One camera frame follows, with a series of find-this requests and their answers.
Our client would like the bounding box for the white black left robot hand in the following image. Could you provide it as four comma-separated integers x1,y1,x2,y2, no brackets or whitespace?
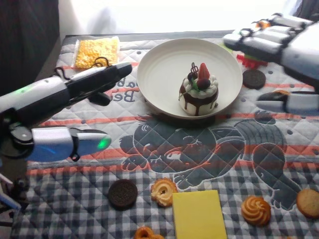
0,57,133,162

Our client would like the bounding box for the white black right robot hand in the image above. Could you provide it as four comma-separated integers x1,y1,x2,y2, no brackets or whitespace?
223,13,319,117

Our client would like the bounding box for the toy chocolate cream cake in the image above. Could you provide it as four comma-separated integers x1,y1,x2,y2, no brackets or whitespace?
178,62,219,117

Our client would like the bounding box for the white round plate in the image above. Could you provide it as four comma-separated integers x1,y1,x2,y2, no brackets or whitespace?
136,37,243,120

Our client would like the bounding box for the green felt disc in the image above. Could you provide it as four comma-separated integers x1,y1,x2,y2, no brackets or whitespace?
245,53,265,62

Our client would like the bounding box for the round chocolate sandwich cookie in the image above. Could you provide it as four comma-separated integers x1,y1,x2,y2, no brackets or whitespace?
108,179,139,210
243,69,267,90

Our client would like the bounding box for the bag of yellow beads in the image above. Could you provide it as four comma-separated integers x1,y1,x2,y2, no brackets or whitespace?
74,36,120,70

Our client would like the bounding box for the grey quilt with bear print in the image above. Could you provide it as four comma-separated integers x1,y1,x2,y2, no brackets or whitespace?
9,34,319,239

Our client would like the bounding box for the yellow foam cube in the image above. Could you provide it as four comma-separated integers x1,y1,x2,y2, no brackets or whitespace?
172,190,228,239

